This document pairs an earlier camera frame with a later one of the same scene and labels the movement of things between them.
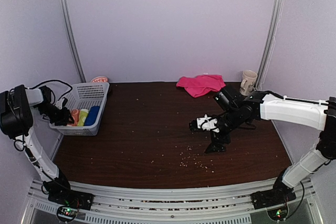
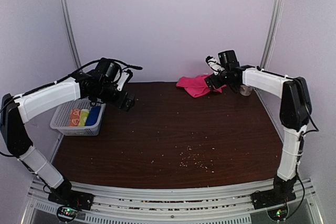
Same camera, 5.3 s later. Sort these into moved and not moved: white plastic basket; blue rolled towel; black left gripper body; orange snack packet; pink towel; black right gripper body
Moved: black right gripper body; black left gripper body
Not moved: pink towel; blue rolled towel; white plastic basket; orange snack packet
